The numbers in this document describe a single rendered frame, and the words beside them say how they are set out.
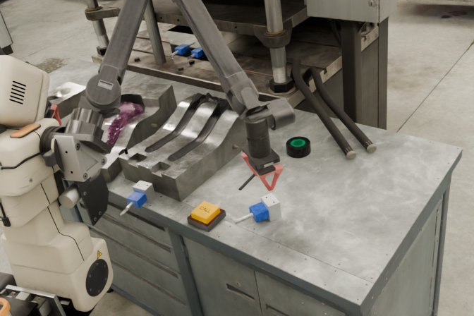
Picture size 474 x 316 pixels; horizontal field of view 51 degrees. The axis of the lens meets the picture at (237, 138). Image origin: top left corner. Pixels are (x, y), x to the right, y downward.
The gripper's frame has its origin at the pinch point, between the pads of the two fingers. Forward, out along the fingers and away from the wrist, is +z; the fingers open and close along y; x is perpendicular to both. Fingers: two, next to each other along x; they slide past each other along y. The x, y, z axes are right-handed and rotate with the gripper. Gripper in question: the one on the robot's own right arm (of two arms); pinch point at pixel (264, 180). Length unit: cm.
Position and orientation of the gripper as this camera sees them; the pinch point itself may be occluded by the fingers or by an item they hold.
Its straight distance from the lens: 135.5
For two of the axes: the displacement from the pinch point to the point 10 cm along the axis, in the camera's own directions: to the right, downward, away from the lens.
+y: -3.9, -4.3, 8.2
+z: 1.4, 8.4, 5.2
